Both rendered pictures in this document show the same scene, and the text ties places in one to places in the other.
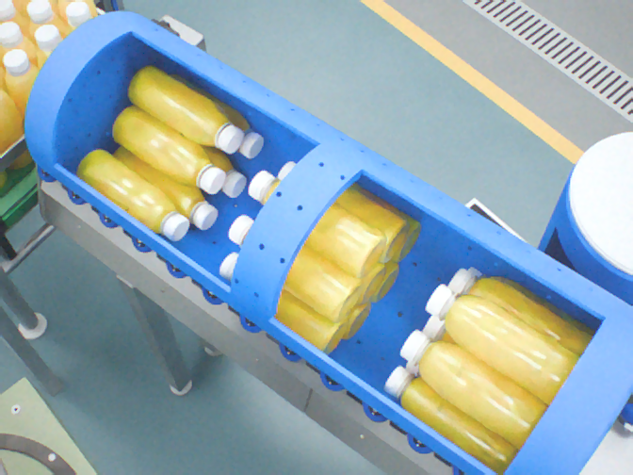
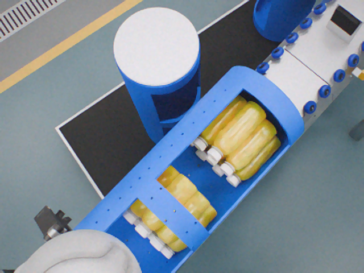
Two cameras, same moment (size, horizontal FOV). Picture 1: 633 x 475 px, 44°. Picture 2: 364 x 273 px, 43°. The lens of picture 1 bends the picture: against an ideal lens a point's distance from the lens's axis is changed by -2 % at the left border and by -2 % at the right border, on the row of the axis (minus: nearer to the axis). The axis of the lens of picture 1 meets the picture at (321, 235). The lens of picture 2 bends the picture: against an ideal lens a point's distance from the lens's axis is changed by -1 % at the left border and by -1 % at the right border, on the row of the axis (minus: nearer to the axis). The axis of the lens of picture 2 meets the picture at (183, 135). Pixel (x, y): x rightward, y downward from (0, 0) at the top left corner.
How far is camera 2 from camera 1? 59 cm
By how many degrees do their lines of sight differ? 31
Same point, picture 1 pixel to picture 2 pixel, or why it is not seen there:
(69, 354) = not seen: outside the picture
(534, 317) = (224, 116)
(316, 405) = not seen: hidden behind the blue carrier
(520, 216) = (62, 106)
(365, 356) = (210, 193)
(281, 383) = not seen: hidden behind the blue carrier
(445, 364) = (241, 157)
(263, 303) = (205, 235)
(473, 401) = (257, 149)
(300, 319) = (203, 220)
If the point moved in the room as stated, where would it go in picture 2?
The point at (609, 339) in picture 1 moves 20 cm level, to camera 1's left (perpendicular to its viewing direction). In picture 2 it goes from (254, 89) to (249, 162)
